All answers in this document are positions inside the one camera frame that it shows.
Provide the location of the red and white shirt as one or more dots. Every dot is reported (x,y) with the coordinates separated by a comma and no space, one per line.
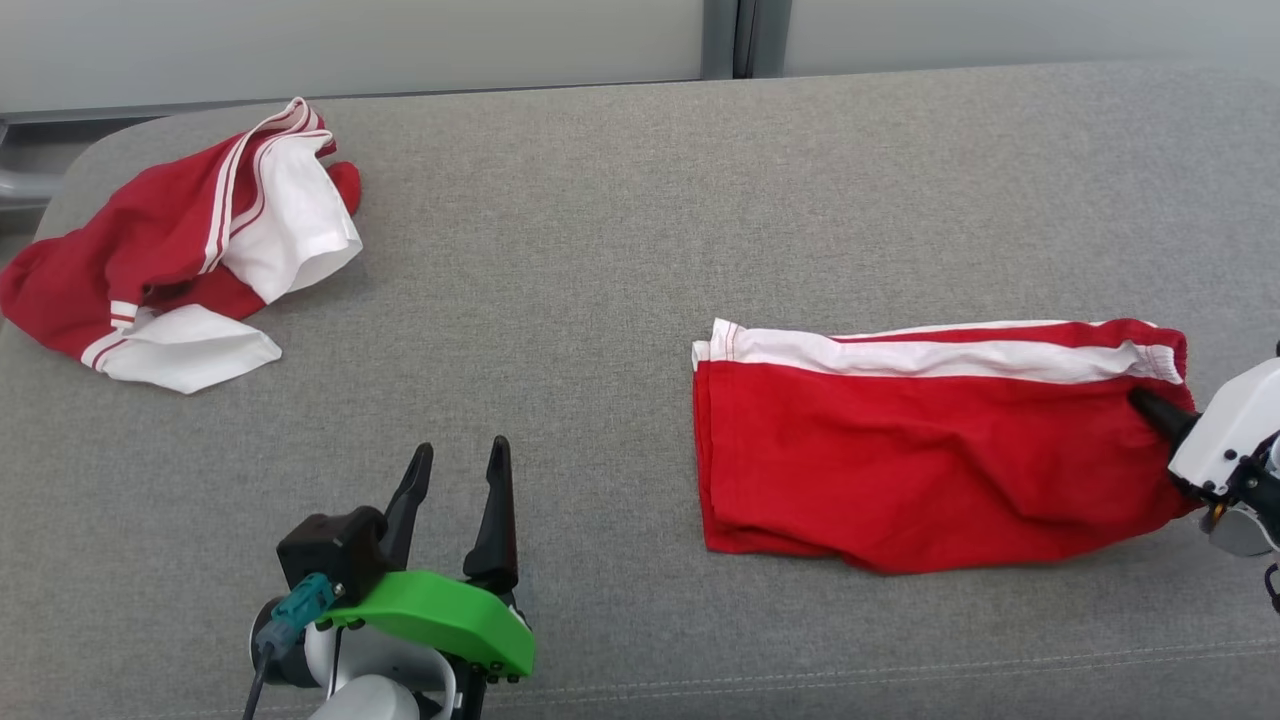
(150,240)

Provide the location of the red shorts with white stripe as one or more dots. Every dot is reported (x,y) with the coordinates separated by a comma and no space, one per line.
(900,460)

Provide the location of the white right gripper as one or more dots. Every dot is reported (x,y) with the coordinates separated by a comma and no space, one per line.
(1230,430)

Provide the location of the grey partition post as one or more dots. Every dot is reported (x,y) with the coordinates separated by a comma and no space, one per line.
(745,35)

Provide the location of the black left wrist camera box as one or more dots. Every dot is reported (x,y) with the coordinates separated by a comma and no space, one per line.
(330,550)

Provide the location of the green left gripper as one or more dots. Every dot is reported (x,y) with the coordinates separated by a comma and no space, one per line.
(440,615)

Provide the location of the grey metal tube frame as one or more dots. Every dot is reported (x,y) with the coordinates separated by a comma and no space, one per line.
(25,185)

